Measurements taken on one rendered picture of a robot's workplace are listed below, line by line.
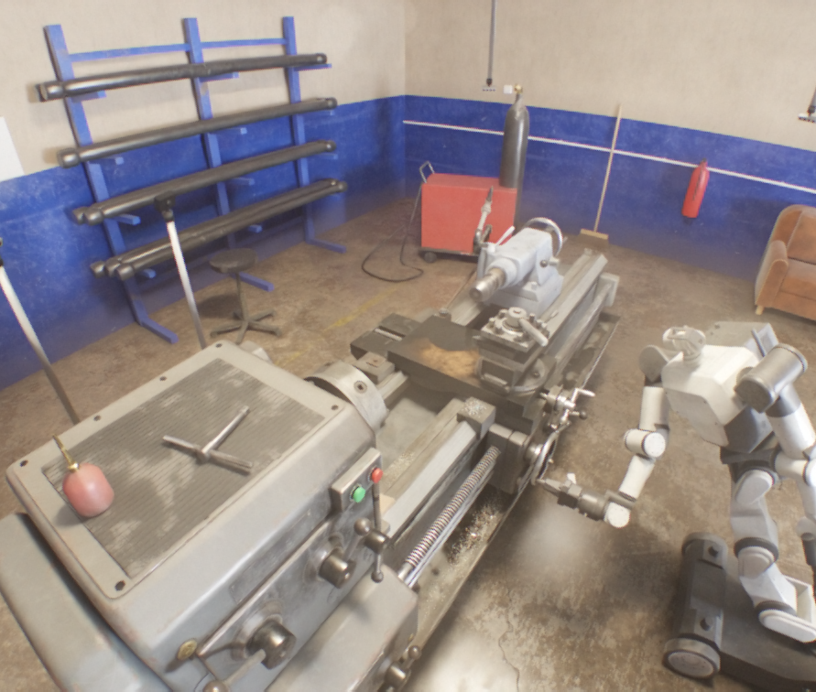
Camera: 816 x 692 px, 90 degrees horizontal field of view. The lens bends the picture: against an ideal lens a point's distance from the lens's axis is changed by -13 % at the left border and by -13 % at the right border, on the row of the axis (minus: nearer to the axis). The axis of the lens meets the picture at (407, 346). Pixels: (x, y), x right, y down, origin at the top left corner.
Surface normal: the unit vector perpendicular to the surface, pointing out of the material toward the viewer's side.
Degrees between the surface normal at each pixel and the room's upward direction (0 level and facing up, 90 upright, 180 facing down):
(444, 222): 90
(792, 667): 0
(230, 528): 45
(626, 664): 0
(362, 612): 32
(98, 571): 0
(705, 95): 90
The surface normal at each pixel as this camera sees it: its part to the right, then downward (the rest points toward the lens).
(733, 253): -0.57, 0.47
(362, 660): 0.44, -0.52
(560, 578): 0.00, -0.82
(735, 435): -0.39, 0.58
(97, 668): 0.59, -0.33
